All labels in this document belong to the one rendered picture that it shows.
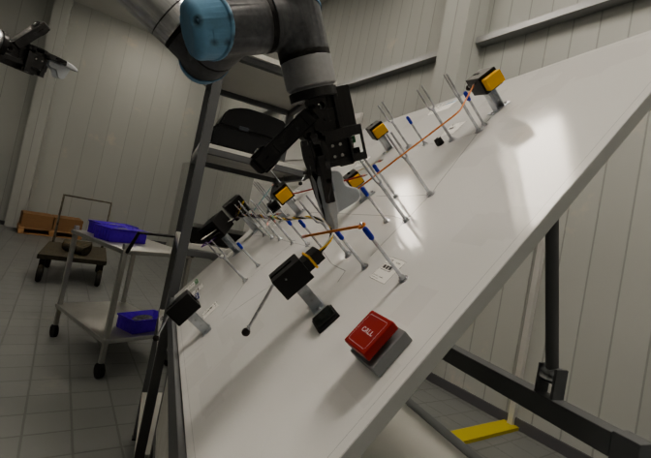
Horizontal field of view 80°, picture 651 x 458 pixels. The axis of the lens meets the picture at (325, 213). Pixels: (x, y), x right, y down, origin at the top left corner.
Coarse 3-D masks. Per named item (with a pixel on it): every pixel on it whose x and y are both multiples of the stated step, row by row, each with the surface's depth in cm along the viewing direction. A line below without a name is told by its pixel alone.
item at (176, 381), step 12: (168, 324) 126; (168, 336) 116; (168, 348) 107; (168, 360) 99; (168, 372) 93; (168, 384) 87; (180, 384) 76; (168, 396) 82; (180, 396) 71; (168, 408) 78; (180, 408) 67; (180, 420) 63; (180, 432) 60; (180, 444) 57; (180, 456) 54
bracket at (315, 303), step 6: (306, 288) 63; (300, 294) 63; (306, 294) 63; (312, 294) 64; (306, 300) 64; (312, 300) 66; (318, 300) 64; (312, 306) 64; (318, 306) 64; (324, 306) 63; (312, 312) 64; (318, 312) 63
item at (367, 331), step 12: (372, 312) 47; (360, 324) 46; (372, 324) 45; (384, 324) 44; (348, 336) 46; (360, 336) 45; (372, 336) 43; (384, 336) 43; (360, 348) 43; (372, 348) 42
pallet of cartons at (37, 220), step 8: (24, 216) 753; (32, 216) 760; (40, 216) 767; (48, 216) 779; (56, 216) 808; (64, 216) 840; (24, 224) 754; (32, 224) 761; (40, 224) 768; (48, 224) 777; (64, 224) 795; (72, 224) 803; (80, 224) 813; (24, 232) 754; (40, 232) 795; (48, 232) 779; (56, 232) 839
